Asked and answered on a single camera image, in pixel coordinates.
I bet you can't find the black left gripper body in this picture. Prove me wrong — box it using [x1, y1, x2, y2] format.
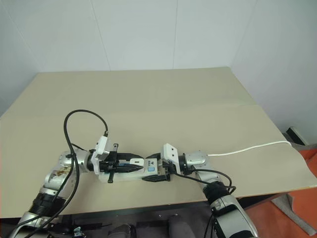
[99, 143, 122, 184]

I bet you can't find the white power strip cable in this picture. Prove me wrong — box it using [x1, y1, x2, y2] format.
[207, 140, 294, 157]

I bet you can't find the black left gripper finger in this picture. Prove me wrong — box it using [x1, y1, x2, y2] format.
[116, 153, 144, 161]
[116, 165, 145, 174]

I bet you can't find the white power strip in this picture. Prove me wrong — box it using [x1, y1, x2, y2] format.
[98, 156, 164, 183]

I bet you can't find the grey flat board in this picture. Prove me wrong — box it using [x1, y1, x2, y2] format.
[269, 192, 317, 236]

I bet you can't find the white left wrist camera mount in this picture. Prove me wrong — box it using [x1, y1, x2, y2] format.
[90, 134, 111, 175]

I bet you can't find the black table frame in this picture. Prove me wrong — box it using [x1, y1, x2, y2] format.
[56, 192, 288, 225]

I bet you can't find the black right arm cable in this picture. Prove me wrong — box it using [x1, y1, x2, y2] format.
[173, 169, 237, 238]

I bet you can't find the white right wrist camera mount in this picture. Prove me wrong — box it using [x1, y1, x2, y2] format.
[162, 143, 185, 175]

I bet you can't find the white charger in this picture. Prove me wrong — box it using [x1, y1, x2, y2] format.
[129, 158, 146, 169]

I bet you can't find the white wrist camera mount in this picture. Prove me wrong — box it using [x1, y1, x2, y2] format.
[90, 134, 111, 175]
[162, 143, 185, 175]

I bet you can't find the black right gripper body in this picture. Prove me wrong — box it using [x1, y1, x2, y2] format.
[158, 153, 177, 182]

